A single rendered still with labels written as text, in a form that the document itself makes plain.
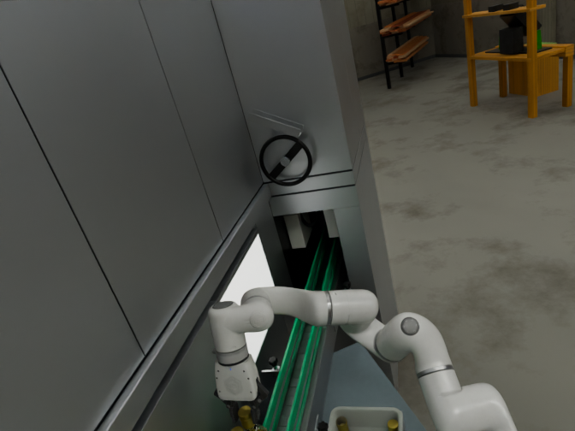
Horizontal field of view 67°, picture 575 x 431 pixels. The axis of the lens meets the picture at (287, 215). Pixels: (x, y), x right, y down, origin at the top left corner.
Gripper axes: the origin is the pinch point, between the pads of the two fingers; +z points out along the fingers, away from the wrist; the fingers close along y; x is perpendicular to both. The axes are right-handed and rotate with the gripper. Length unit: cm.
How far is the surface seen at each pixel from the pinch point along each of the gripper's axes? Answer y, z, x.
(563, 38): 307, -158, 892
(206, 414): -11.9, 1.7, 1.2
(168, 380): -12.2, -14.8, -9.4
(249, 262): -13, -24, 47
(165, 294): -15.0, -31.9, 0.1
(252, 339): -13.0, -0.5, 37.4
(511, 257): 98, 51, 257
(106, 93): -15, -80, -4
